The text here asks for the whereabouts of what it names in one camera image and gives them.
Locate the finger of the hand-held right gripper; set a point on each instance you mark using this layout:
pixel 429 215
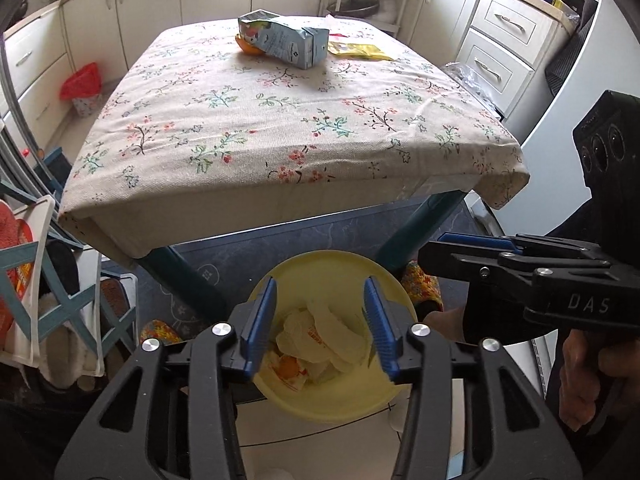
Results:
pixel 450 260
pixel 480 242

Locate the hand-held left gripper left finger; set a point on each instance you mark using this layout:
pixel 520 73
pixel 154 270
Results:
pixel 257 330

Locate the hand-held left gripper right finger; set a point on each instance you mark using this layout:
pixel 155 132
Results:
pixel 380 330

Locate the white paper bag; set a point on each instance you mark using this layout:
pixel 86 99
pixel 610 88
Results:
pixel 320 335

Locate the yellow trash bin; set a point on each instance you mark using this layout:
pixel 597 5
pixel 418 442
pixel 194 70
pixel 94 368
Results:
pixel 320 400

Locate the yellow snack packet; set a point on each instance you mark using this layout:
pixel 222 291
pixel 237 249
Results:
pixel 360 51

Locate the blue milk carton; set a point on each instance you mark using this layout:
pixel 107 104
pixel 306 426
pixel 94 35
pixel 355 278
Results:
pixel 290 40

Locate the large orange peel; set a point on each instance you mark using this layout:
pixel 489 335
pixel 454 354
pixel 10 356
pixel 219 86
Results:
pixel 247 47

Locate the person's right hand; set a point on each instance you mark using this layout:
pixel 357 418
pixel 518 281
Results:
pixel 582 375

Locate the floral slipper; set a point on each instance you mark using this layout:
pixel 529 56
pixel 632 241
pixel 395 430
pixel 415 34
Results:
pixel 420 285
pixel 157 332

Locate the person's leg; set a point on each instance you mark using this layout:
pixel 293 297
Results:
pixel 445 322

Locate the white refrigerator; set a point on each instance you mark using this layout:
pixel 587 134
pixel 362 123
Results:
pixel 545 160

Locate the crinkled clear plastic bag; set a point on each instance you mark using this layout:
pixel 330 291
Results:
pixel 470 80

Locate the black textured cloth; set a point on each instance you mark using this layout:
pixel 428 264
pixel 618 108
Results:
pixel 572 50

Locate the floral tablecloth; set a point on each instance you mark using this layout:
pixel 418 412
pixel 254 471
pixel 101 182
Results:
pixel 250 125

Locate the cream cabinet with drawers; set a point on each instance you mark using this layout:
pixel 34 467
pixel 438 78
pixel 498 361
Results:
pixel 500 25

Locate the white plastic bag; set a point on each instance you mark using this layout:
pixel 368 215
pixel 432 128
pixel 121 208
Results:
pixel 390 10

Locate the red plush cloth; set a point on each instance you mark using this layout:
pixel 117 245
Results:
pixel 12 240

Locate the black lidded wok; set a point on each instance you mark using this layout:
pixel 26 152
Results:
pixel 357 7

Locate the floral bin with red bag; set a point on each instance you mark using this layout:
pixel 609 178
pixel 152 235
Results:
pixel 85 102

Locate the teal table frame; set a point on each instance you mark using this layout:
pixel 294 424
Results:
pixel 200 285

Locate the blue folding frame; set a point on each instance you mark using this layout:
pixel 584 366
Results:
pixel 59 285

